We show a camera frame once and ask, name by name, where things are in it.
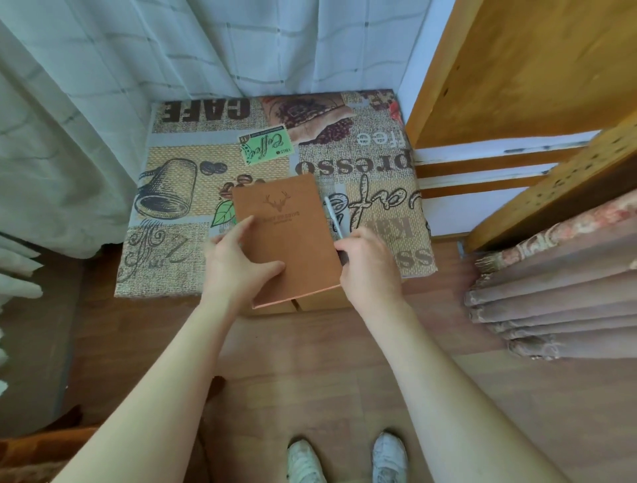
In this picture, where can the white pleated curtain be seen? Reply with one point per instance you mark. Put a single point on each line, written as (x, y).
(17, 278)

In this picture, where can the orange-brown furry blanket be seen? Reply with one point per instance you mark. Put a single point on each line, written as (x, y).
(35, 455)

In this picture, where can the wooden shelf unit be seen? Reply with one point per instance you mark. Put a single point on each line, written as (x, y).
(527, 74)

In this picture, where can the person's left white shoe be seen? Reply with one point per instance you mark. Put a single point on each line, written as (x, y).
(304, 462)

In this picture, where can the person's left hand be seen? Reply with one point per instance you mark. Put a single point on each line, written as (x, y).
(226, 271)

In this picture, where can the white and black pen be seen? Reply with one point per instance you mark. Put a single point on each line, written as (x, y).
(334, 219)

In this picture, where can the folded pink patterned fabric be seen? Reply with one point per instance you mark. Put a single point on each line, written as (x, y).
(562, 293)

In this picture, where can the person's left thumb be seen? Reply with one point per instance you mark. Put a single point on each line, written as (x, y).
(267, 272)

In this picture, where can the person's right forearm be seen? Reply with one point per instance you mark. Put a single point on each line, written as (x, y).
(448, 398)

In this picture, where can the person's right fingers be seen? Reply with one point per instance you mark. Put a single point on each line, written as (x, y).
(359, 239)

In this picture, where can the person's white shoe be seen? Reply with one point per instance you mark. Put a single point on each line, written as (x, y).
(304, 462)
(389, 458)

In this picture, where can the person's right hand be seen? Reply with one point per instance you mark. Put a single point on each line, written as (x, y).
(371, 273)

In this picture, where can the white checked curtain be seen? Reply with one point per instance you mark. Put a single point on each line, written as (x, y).
(124, 74)

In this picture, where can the brown deer-print notebook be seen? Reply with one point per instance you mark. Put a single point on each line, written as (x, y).
(293, 229)

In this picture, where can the person's left forearm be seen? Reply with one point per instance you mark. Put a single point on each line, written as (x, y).
(164, 398)

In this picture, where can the wooden table base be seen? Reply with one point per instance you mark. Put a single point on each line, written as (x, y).
(318, 300)

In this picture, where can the coffee-print tablecloth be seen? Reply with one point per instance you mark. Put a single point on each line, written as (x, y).
(189, 199)

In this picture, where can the person's right white shoe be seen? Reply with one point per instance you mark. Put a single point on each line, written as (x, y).
(389, 458)

